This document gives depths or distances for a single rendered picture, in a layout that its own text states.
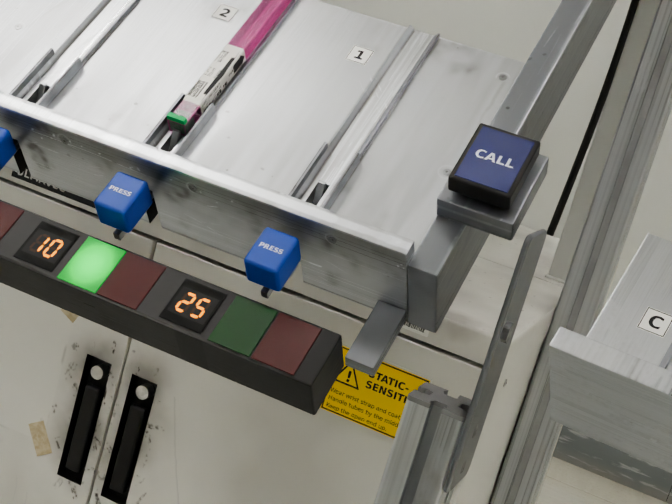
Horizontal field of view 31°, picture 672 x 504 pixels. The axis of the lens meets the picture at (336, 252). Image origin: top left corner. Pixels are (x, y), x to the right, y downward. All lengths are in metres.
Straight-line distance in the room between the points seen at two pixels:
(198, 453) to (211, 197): 0.45
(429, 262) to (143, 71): 0.27
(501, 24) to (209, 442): 1.73
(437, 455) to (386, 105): 0.24
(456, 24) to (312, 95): 1.94
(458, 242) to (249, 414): 0.45
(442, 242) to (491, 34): 2.02
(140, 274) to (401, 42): 0.25
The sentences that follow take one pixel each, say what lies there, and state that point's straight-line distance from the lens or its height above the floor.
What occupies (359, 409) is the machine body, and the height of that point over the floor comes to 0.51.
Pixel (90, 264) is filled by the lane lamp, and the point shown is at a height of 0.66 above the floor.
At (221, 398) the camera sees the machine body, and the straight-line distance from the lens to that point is 1.15.
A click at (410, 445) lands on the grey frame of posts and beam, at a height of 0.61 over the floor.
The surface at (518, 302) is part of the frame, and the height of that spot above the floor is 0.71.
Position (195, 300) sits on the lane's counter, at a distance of 0.75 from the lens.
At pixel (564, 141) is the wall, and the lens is 2.70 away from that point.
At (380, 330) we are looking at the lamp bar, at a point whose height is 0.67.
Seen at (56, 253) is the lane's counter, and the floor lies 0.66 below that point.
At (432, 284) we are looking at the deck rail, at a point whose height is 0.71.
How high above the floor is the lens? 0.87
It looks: 12 degrees down
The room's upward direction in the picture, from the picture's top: 16 degrees clockwise
